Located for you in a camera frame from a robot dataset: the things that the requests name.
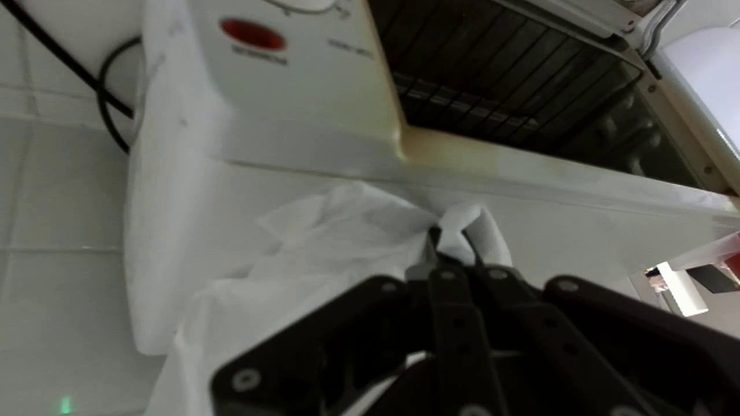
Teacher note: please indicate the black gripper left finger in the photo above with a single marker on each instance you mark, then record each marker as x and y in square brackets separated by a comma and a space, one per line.
[431, 245]

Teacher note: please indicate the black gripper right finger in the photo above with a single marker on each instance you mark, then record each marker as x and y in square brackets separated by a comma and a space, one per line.
[485, 238]

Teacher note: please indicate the white paper towel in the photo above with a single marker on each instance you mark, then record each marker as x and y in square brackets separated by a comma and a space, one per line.
[327, 243]

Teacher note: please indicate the white toaster oven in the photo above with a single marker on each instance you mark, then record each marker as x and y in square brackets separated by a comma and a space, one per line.
[545, 112]

